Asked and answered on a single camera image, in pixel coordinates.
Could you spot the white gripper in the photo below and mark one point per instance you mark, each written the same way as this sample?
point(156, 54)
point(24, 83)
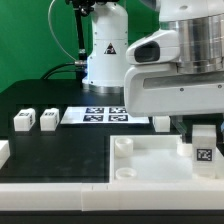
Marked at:
point(157, 90)

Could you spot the white square tabletop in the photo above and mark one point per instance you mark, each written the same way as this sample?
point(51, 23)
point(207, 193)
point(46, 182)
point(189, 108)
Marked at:
point(147, 158)

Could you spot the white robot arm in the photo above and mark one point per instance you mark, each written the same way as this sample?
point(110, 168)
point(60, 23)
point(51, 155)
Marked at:
point(177, 70)

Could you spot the white sheet with markers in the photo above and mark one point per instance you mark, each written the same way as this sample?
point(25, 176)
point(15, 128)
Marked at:
point(100, 115)

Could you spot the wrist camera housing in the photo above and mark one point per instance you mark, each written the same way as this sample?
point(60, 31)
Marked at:
point(156, 52)

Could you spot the white front wall fence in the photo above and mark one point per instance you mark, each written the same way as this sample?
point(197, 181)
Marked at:
point(196, 195)

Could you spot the black camera pole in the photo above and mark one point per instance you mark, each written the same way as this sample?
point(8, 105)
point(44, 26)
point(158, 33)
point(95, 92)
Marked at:
point(81, 8)

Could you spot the white left wall piece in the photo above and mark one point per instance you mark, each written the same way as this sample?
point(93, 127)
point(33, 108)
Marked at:
point(4, 152)

